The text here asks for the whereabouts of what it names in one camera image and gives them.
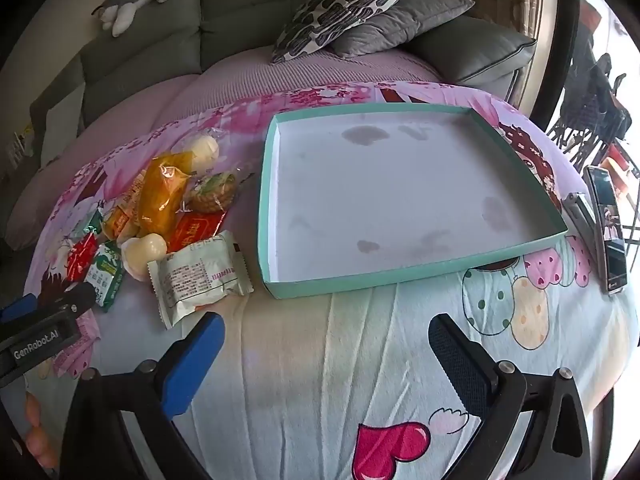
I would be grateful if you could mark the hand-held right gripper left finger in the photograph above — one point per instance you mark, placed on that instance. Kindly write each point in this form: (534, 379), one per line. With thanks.
(195, 365)

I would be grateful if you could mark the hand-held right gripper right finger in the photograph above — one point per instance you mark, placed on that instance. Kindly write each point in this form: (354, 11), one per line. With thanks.
(455, 360)

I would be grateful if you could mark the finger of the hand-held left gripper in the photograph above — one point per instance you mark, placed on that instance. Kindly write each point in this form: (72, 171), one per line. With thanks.
(75, 299)
(17, 306)

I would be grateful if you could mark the green biscuit packet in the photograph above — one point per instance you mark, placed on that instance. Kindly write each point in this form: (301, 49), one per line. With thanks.
(107, 275)

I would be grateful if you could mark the crinkled red cartoon snack bag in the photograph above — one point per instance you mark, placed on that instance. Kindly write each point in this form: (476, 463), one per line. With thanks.
(82, 257)

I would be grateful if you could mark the small green snack packet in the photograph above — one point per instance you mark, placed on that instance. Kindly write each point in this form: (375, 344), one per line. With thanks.
(91, 221)

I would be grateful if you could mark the round bun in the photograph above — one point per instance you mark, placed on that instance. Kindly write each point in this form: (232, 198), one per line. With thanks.
(206, 149)
(145, 255)

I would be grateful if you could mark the pale green snack packet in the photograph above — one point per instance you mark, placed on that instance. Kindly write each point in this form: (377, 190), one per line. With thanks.
(200, 275)

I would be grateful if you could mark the orange and white snack packet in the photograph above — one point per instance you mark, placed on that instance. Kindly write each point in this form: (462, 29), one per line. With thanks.
(120, 220)

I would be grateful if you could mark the yellow cake packet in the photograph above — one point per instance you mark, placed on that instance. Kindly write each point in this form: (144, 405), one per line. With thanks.
(160, 195)

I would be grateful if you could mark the red snack packet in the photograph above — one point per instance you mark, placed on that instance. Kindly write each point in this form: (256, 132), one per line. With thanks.
(195, 230)

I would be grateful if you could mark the cookie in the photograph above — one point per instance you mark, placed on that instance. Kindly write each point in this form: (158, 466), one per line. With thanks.
(215, 192)

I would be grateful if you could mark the teal cardboard tray box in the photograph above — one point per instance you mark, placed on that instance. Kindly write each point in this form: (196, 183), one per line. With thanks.
(400, 185)

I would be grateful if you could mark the person's left hand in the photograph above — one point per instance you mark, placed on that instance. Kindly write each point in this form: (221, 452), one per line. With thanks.
(37, 437)

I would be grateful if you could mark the printed cartoon blanket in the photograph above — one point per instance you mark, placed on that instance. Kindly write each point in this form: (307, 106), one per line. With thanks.
(350, 360)

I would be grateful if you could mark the white board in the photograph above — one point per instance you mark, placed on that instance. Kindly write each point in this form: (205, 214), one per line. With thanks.
(60, 125)

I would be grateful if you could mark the silver phone stand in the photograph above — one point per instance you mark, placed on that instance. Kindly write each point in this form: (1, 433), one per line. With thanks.
(577, 210)

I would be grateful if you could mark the smartphone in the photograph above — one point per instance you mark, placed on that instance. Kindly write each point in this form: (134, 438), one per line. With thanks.
(607, 230)

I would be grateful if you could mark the pink ribbed sofa cover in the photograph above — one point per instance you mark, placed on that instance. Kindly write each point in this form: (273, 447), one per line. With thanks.
(200, 95)

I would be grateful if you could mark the orange bucket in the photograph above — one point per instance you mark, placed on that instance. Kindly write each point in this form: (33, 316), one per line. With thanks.
(620, 166)

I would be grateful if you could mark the grey sofa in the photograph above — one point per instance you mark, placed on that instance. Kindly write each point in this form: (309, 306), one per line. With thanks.
(150, 35)

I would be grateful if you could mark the black folding chair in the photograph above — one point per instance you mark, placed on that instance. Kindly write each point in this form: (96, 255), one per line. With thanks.
(600, 105)

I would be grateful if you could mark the grey pillow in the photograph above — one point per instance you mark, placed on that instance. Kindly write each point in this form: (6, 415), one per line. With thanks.
(395, 25)

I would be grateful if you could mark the black and white patterned pillow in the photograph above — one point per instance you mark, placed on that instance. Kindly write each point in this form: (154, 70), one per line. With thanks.
(340, 5)

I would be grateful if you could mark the dark window frame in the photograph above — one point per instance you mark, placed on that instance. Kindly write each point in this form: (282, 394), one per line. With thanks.
(562, 20)

